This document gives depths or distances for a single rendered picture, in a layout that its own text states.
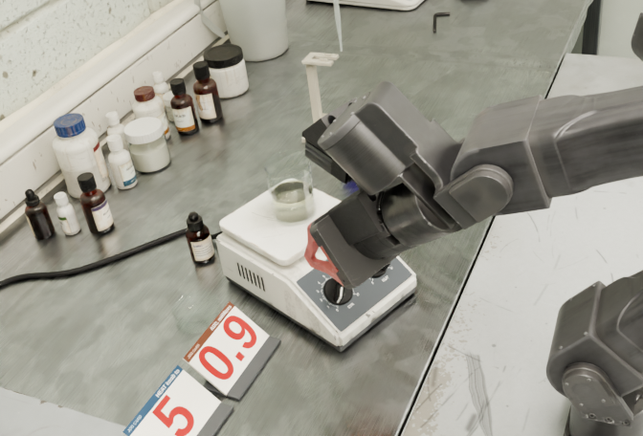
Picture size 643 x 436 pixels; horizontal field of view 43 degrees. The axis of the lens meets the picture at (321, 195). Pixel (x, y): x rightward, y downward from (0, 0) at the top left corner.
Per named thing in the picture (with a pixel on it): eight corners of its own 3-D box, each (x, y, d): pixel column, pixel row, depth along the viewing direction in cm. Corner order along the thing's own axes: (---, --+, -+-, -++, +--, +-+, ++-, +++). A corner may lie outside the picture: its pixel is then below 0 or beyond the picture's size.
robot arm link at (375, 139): (297, 166, 62) (405, 79, 54) (337, 111, 68) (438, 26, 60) (403, 270, 64) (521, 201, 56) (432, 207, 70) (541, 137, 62)
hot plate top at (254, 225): (362, 215, 93) (361, 208, 93) (285, 269, 87) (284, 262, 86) (291, 181, 101) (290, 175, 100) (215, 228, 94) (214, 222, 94)
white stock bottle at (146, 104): (144, 148, 128) (130, 99, 123) (139, 135, 132) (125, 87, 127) (173, 141, 129) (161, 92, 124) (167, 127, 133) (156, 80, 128)
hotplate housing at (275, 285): (420, 292, 93) (416, 237, 89) (341, 358, 86) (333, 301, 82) (289, 223, 107) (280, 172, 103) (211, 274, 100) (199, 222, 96)
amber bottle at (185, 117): (183, 123, 133) (171, 75, 128) (202, 124, 132) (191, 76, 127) (173, 135, 130) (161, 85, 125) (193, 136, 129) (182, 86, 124)
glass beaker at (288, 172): (287, 199, 97) (277, 141, 92) (327, 207, 94) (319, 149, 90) (260, 228, 93) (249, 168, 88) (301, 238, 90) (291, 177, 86)
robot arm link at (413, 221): (351, 205, 66) (398, 181, 60) (386, 160, 69) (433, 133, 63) (410, 262, 67) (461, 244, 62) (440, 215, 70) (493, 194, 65)
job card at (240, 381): (281, 341, 89) (276, 314, 87) (239, 401, 83) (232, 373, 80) (233, 328, 92) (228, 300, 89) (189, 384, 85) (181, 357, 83)
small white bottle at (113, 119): (131, 148, 128) (120, 107, 124) (133, 157, 126) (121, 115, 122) (113, 153, 128) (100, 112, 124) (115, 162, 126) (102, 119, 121)
